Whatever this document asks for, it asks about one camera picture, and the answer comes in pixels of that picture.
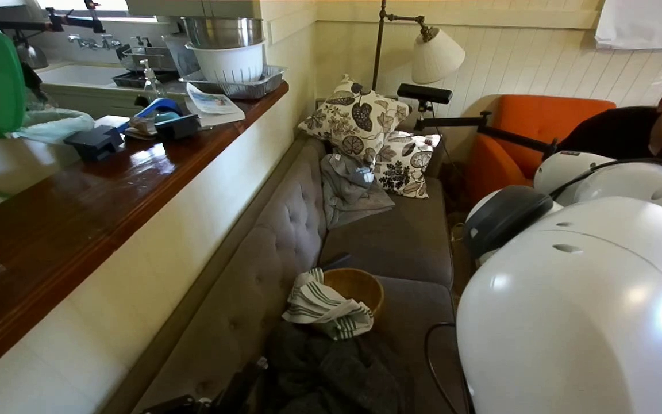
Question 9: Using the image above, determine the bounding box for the stainless steel pot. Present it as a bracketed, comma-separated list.
[178, 14, 266, 51]

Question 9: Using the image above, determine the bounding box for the round wooden bowl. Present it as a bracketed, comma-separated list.
[322, 264, 386, 317]

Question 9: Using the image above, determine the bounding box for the grey tufted sofa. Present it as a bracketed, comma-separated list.
[108, 135, 476, 414]

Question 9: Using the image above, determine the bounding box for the black stand bar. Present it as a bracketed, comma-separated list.
[0, 5, 108, 35]

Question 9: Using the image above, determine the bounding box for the orange armchair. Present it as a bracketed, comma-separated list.
[464, 91, 618, 205]

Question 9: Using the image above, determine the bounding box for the black camera on stand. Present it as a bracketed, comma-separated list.
[394, 80, 558, 157]

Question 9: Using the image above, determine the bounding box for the black box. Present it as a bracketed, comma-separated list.
[61, 123, 128, 166]

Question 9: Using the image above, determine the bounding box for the person in dark clothes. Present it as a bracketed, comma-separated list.
[555, 65, 662, 182]

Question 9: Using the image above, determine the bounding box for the floor lamp white shade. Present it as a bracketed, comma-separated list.
[370, 0, 467, 95]

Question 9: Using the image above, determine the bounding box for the pale crumpled cloth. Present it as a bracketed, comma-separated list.
[10, 106, 95, 146]

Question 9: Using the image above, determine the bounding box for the small black flat item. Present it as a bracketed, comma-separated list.
[153, 112, 201, 142]

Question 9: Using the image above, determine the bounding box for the large floral pillow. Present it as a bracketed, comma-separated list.
[297, 75, 412, 167]

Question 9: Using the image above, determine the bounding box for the small floral pillow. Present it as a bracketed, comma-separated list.
[372, 123, 444, 202]

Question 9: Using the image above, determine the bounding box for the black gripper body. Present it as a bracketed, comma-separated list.
[143, 390, 217, 414]

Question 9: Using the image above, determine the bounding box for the brown wooden counter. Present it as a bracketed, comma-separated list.
[0, 77, 291, 389]

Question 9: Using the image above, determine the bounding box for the dark grey cloth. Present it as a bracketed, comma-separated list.
[213, 317, 424, 414]

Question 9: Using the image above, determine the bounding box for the silver grey cushion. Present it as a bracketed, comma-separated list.
[317, 149, 398, 229]

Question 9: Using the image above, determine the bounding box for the metal tray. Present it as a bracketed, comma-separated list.
[184, 67, 284, 104]

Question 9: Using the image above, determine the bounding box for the white green-striped towel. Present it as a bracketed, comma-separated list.
[279, 267, 376, 342]

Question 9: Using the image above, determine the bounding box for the dark kettle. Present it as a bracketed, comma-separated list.
[13, 35, 48, 74]

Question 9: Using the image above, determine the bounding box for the black gripper cable bundle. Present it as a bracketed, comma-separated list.
[420, 320, 476, 414]

